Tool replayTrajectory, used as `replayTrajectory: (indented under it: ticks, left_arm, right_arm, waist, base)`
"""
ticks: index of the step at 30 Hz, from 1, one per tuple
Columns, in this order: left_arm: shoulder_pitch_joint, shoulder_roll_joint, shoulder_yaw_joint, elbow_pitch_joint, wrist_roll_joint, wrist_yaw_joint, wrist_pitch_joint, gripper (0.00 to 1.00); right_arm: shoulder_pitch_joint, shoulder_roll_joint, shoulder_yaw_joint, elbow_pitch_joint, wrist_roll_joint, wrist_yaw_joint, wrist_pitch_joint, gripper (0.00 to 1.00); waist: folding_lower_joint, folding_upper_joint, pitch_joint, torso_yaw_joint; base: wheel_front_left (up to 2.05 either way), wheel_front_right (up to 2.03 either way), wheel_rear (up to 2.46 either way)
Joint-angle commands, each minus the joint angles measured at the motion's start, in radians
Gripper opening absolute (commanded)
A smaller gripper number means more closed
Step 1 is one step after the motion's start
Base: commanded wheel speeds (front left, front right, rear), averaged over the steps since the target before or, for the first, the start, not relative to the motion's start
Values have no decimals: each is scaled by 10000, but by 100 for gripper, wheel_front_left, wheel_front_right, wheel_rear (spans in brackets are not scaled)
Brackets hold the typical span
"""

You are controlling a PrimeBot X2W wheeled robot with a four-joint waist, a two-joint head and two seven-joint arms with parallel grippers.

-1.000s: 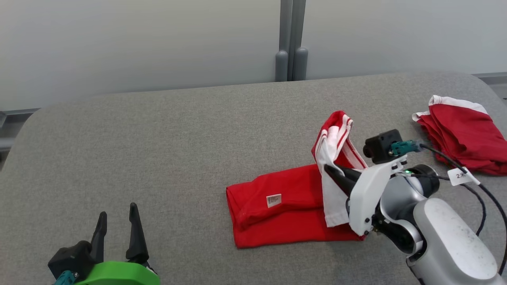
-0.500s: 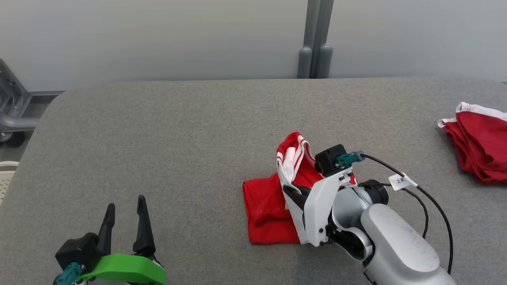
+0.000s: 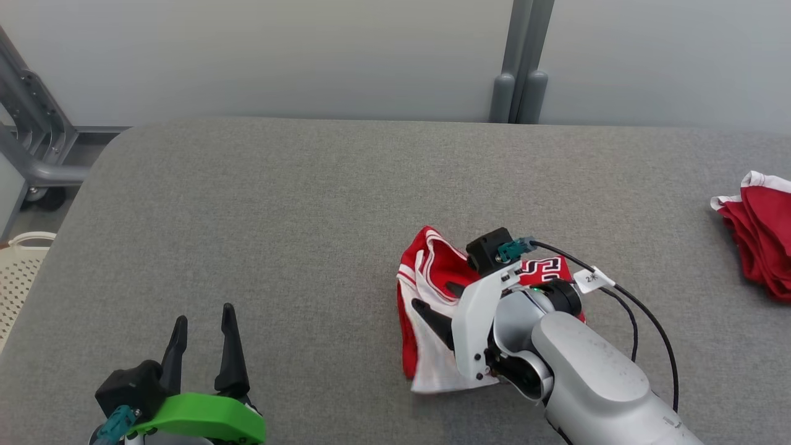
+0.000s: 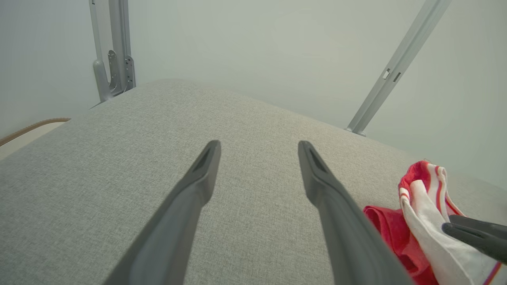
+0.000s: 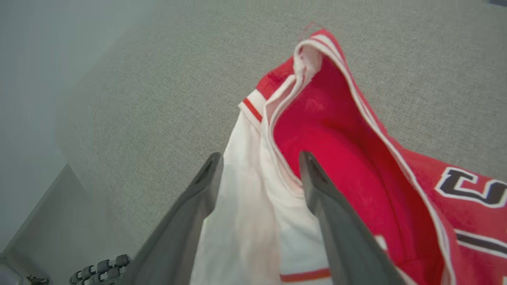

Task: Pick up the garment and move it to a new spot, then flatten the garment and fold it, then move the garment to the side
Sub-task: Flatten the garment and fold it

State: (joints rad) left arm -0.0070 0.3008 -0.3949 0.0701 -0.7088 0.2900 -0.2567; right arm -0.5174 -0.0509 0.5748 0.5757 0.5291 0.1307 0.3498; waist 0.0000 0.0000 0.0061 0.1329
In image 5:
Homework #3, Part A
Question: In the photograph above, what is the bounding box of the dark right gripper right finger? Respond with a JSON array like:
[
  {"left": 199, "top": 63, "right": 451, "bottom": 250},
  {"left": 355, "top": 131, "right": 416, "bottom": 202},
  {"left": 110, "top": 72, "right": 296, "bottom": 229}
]
[{"left": 299, "top": 150, "right": 407, "bottom": 285}]

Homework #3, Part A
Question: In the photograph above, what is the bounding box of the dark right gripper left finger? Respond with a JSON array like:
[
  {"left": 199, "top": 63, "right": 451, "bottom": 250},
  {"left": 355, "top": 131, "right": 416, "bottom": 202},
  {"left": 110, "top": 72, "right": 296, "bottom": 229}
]
[{"left": 119, "top": 152, "right": 225, "bottom": 285}]

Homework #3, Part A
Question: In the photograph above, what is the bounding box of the red jersey with white sleeves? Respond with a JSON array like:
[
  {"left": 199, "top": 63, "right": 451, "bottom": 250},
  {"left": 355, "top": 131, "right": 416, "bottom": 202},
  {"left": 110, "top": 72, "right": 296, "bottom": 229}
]
[{"left": 189, "top": 28, "right": 507, "bottom": 285}]

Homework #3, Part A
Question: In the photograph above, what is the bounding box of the grey ribbed cable chain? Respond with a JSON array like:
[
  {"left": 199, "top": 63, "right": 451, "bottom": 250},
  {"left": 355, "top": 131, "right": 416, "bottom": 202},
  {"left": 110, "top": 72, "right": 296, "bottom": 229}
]
[{"left": 69, "top": 255, "right": 132, "bottom": 285}]

